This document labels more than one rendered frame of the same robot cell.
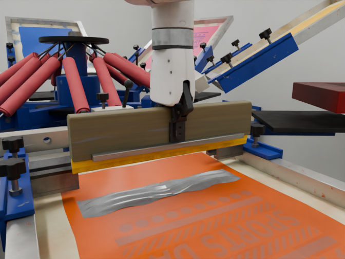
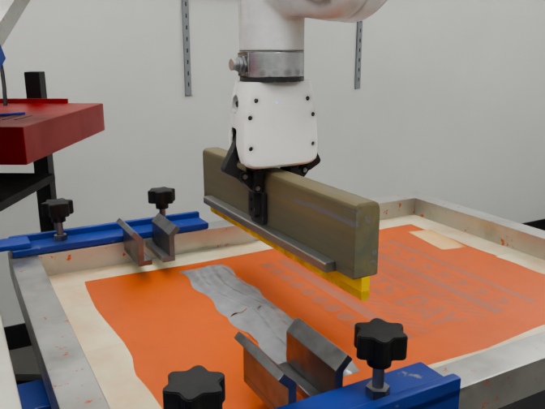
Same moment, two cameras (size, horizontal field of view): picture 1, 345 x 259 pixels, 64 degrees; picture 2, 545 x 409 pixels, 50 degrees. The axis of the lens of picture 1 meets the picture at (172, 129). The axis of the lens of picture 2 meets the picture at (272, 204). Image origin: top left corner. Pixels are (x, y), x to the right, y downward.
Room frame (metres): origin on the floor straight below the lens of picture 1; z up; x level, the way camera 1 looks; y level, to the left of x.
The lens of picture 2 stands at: (0.53, 0.70, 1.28)
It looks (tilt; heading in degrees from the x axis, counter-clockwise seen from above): 15 degrees down; 270
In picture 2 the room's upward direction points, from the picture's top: straight up
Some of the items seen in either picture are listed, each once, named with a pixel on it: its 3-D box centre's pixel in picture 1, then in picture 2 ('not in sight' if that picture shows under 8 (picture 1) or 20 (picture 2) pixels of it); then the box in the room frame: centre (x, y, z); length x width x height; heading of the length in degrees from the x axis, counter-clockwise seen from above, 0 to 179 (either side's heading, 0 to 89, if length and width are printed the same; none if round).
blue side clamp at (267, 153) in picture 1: (234, 148); (114, 247); (0.78, -0.18, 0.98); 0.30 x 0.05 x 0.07; 29
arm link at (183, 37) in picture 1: (170, 38); (266, 63); (0.53, 0.00, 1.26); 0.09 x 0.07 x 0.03; 28
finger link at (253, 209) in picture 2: not in sight; (249, 196); (0.55, 0.01, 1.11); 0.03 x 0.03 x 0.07; 28
